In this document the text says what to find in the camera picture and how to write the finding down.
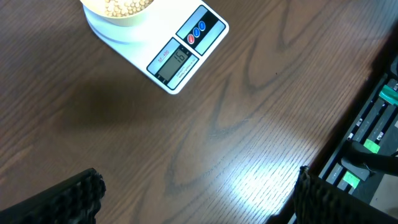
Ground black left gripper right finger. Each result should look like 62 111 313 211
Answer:
293 166 397 224

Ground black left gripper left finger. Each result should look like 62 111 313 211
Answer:
1 168 106 224

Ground white digital kitchen scale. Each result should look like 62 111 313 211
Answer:
83 0 229 95

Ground yellow plastic bowl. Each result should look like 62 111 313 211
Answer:
80 0 154 27

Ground soybeans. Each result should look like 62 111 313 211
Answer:
103 0 153 17

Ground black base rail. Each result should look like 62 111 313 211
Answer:
319 58 397 205

